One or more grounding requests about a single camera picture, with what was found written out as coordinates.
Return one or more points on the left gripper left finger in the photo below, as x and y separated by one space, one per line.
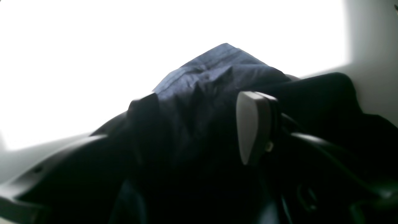
77 184

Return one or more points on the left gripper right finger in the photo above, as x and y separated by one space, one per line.
310 180

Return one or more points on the black T-shirt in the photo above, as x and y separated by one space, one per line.
181 143

